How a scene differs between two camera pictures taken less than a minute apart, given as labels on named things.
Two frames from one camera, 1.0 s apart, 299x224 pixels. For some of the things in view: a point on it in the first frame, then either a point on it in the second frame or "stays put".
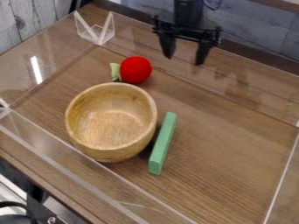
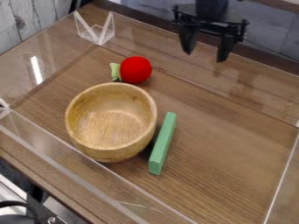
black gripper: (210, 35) → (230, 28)
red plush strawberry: (134, 70) stays put
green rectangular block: (163, 143) stays put
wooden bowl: (110, 120) stays put
